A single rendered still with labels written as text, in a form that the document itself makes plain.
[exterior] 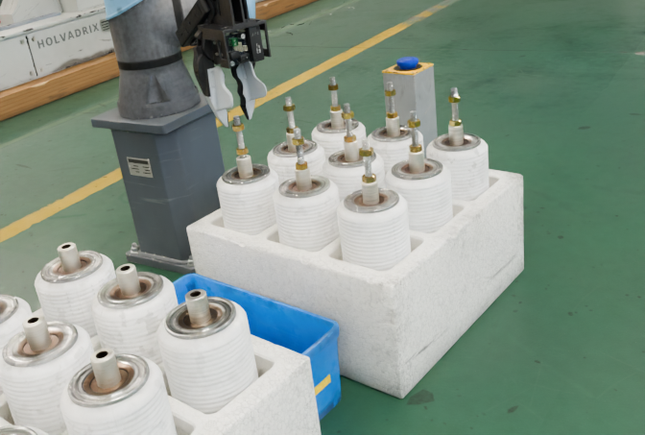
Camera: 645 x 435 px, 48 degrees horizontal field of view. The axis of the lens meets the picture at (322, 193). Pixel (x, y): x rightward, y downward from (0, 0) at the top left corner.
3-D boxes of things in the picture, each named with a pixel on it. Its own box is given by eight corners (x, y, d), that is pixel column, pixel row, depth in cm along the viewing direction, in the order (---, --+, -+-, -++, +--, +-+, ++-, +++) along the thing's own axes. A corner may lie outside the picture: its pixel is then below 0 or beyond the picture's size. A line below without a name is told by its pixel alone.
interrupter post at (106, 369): (91, 386, 69) (83, 357, 68) (112, 372, 71) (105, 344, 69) (107, 395, 68) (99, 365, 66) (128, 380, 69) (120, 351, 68)
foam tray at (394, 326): (205, 323, 123) (184, 227, 115) (344, 226, 150) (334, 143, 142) (402, 400, 99) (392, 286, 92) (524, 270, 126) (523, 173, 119)
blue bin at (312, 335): (152, 372, 112) (134, 304, 107) (204, 334, 119) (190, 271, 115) (302, 445, 94) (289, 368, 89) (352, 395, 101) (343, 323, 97)
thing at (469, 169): (443, 262, 118) (438, 158, 110) (424, 237, 126) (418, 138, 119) (500, 251, 119) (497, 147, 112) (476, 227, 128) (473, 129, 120)
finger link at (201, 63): (200, 98, 105) (196, 36, 102) (195, 96, 106) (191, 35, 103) (228, 94, 107) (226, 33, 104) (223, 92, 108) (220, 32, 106)
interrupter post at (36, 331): (25, 350, 76) (15, 323, 75) (45, 337, 78) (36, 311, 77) (37, 356, 75) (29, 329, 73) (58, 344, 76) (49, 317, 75)
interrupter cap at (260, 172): (212, 181, 114) (211, 176, 113) (250, 164, 118) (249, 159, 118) (243, 190, 109) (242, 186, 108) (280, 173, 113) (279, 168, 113)
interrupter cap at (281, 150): (326, 149, 120) (325, 145, 120) (287, 162, 117) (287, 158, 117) (302, 139, 126) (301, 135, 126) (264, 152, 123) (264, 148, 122)
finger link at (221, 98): (226, 135, 104) (223, 70, 101) (205, 128, 108) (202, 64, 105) (245, 132, 105) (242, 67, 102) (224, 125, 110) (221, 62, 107)
